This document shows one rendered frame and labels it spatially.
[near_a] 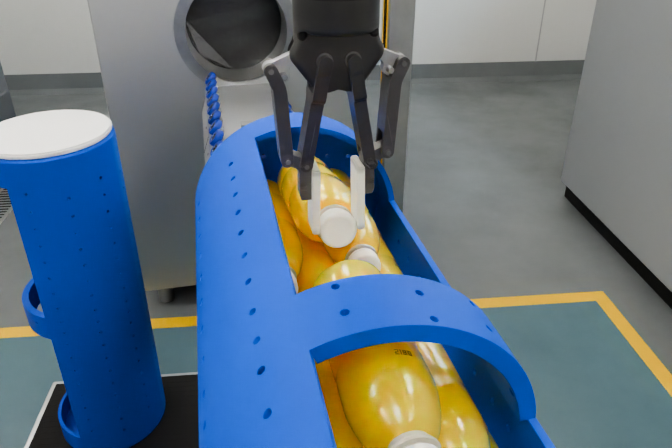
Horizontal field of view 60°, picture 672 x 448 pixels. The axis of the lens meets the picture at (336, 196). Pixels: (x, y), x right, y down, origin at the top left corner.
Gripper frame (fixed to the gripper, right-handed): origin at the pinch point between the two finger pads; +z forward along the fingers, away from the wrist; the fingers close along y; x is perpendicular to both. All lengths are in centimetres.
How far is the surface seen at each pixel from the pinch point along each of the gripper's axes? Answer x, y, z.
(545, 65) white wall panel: -413, -285, 113
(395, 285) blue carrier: 14.7, -1.5, 0.6
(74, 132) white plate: -79, 41, 20
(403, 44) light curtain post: -77, -33, 4
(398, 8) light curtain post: -77, -31, -4
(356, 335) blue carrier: 19.5, 2.9, 0.8
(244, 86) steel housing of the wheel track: -141, -1, 31
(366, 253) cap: -5.0, -4.8, 10.8
